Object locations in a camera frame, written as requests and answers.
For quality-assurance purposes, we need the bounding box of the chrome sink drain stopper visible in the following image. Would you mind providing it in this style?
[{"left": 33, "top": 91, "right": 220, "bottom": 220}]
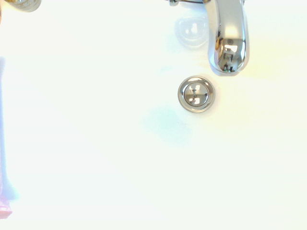
[{"left": 177, "top": 75, "right": 216, "bottom": 113}]

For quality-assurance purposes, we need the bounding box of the chrome faucet spout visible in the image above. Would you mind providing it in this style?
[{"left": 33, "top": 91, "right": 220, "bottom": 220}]
[{"left": 202, "top": 0, "right": 250, "bottom": 77}]

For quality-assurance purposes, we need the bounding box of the white ceramic sink basin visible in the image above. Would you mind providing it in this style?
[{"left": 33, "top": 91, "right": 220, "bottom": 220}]
[{"left": 0, "top": 0, "right": 307, "bottom": 230}]

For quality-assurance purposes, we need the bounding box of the chrome faucet handle base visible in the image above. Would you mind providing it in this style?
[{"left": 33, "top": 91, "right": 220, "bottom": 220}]
[{"left": 6, "top": 0, "right": 43, "bottom": 13}]

